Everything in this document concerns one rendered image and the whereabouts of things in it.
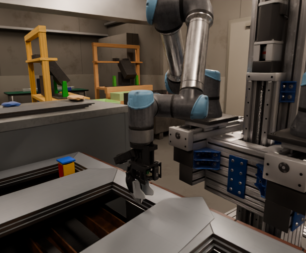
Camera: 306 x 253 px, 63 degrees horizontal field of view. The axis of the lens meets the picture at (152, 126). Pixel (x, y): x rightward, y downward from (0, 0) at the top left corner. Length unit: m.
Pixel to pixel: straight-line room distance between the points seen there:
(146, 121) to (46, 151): 0.74
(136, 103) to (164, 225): 0.35
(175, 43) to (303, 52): 0.51
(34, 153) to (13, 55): 7.27
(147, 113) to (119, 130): 0.85
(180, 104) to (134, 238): 0.40
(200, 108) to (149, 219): 0.36
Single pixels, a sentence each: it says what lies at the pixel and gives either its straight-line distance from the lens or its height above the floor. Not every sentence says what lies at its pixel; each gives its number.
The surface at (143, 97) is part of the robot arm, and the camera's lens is 0.70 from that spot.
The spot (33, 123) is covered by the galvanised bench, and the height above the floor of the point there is 1.02.
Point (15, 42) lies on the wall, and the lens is 8.54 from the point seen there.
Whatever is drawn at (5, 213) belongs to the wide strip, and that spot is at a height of 0.85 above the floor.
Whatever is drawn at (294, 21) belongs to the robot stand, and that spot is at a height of 1.45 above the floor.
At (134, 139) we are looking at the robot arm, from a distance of 0.73.
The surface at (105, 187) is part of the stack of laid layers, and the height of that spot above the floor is 0.84.
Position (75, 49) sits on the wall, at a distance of 8.98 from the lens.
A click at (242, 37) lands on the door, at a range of 5.19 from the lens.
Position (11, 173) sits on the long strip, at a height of 0.85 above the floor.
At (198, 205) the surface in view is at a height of 0.85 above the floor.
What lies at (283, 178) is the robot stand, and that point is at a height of 0.93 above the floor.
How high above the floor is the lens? 1.27
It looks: 13 degrees down
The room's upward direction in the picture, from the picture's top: straight up
